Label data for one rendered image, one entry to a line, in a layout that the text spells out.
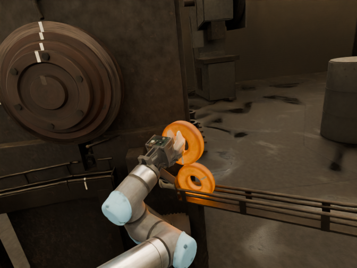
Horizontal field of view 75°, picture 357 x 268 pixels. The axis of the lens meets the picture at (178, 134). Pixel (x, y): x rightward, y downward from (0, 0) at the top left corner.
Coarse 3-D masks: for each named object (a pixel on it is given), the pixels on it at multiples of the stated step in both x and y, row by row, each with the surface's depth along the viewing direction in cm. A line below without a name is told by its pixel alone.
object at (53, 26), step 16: (16, 32) 82; (32, 32) 83; (64, 32) 83; (80, 32) 83; (0, 48) 84; (96, 48) 86; (0, 64) 86; (112, 64) 88; (112, 80) 90; (0, 96) 90; (112, 96) 92; (112, 112) 94; (96, 128) 96; (64, 144) 98
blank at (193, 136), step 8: (168, 128) 81; (176, 128) 79; (184, 128) 77; (192, 128) 77; (184, 136) 78; (192, 136) 77; (200, 136) 78; (192, 144) 78; (200, 144) 77; (184, 152) 82; (192, 152) 79; (200, 152) 78; (184, 160) 82; (192, 160) 80
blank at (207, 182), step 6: (186, 168) 93; (192, 168) 91; (198, 168) 90; (204, 168) 91; (180, 174) 96; (186, 174) 94; (192, 174) 92; (198, 174) 91; (204, 174) 89; (210, 174) 90; (180, 180) 97; (186, 180) 95; (204, 180) 90; (210, 180) 89; (180, 186) 98; (186, 186) 96; (192, 186) 97; (198, 186) 97; (204, 186) 91; (210, 186) 90; (186, 192) 98; (210, 192) 91; (198, 198) 95
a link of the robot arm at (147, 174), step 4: (136, 168) 64; (140, 168) 64; (144, 168) 64; (148, 168) 64; (132, 172) 63; (136, 172) 62; (140, 172) 62; (144, 172) 63; (148, 172) 63; (152, 172) 64; (140, 176) 62; (144, 176) 62; (148, 176) 63; (152, 176) 63; (156, 176) 66; (144, 180) 61; (148, 180) 62; (152, 180) 63; (156, 180) 65; (148, 184) 62; (152, 184) 63
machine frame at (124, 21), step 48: (0, 0) 92; (48, 0) 92; (96, 0) 93; (144, 0) 94; (144, 48) 101; (144, 96) 108; (0, 144) 111; (48, 144) 108; (144, 144) 110; (0, 192) 115; (48, 240) 127; (96, 240) 129
